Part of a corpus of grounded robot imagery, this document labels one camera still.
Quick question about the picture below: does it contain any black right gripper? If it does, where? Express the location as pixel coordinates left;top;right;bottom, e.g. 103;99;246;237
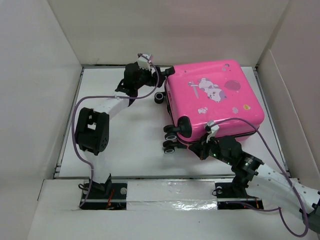
187;133;233;166

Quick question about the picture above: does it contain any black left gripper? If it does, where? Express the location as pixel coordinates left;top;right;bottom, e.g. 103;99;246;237
134;64;164;90

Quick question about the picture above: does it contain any pink hard-shell suitcase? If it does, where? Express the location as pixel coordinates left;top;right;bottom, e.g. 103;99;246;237
154;59;265;154

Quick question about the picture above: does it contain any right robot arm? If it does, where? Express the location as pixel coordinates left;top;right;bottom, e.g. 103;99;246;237
189;136;320;233

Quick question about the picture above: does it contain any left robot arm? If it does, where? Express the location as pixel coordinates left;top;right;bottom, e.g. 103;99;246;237
71;61;175;199

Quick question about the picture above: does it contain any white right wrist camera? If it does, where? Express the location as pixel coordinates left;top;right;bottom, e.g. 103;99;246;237
204;120;220;143

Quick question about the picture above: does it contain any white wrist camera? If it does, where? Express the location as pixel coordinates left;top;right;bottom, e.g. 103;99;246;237
204;120;220;143
137;53;153;71

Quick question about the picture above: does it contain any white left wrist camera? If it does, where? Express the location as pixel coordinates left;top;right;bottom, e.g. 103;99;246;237
137;53;153;71

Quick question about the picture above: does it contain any white foam block rail cover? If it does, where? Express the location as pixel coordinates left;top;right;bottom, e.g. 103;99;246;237
126;179;218;211

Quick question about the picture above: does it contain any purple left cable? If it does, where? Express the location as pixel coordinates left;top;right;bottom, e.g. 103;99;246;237
71;52;161;208

